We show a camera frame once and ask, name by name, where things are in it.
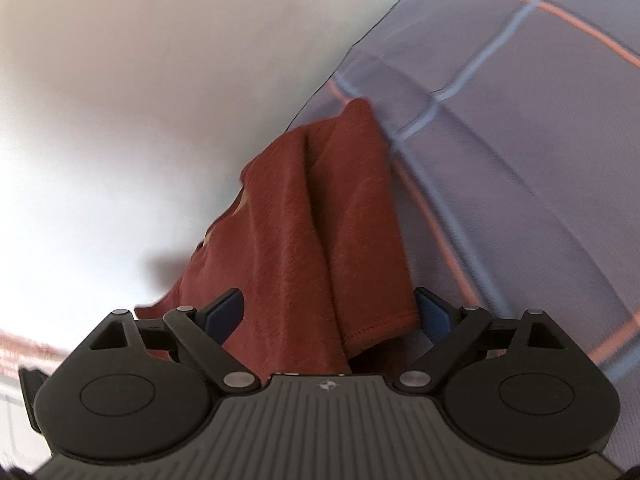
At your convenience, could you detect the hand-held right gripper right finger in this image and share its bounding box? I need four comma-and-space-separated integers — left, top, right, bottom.
394, 287, 571, 392

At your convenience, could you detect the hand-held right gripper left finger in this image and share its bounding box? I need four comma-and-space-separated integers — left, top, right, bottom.
86, 288, 261, 392

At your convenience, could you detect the maroon long-sleeve sweater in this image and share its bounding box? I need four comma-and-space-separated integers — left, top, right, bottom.
135, 97, 421, 376

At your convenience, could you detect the purple plaid bed sheet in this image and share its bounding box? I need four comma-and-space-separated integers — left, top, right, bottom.
285, 0, 640, 381

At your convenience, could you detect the pink floral curtain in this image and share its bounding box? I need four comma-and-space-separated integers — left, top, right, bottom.
0, 330, 71, 376

